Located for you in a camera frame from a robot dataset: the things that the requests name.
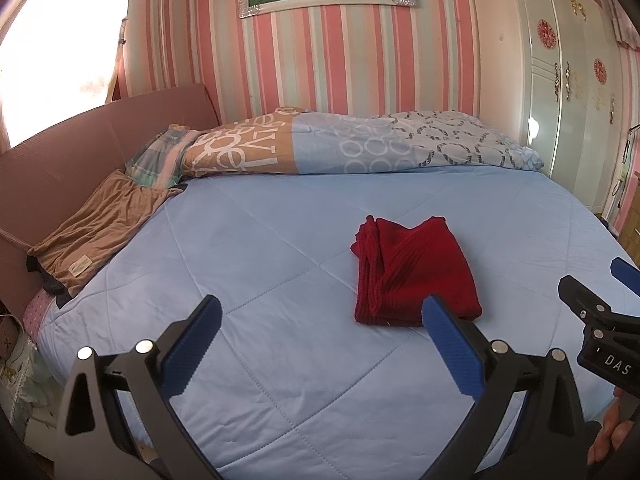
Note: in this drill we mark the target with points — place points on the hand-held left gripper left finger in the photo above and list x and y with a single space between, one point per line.
192 345

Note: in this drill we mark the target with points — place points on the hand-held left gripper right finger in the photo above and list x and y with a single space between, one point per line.
450 345

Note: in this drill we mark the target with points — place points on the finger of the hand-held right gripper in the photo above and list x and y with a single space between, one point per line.
627 272
580 294

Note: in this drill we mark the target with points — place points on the red knitted sweater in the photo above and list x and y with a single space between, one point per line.
415 270

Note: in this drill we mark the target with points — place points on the person's right hand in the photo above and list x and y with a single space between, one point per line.
607 435

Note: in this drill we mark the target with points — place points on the brown satin cloth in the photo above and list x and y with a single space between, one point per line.
100 225

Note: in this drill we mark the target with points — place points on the light blue quilted bed cover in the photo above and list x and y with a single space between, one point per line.
280 220

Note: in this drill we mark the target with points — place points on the pink dotted bed sheet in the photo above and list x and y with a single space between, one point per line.
37 312

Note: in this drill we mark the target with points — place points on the white ornate wardrobe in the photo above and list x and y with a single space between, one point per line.
565 110

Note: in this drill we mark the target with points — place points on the pale plastic bag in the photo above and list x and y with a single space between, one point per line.
20 375

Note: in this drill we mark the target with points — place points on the pastel striped pillow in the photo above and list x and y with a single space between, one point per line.
155 160

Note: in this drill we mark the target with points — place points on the patterned blue and tan duvet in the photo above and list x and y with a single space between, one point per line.
350 145

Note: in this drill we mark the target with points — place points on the pink padded headboard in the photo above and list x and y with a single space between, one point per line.
65 150

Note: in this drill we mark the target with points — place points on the pink curtain valance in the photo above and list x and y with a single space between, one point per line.
625 20

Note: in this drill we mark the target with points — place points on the pale window curtain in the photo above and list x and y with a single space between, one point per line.
117 60

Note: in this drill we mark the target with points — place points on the bright window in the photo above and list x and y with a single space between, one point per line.
55 35

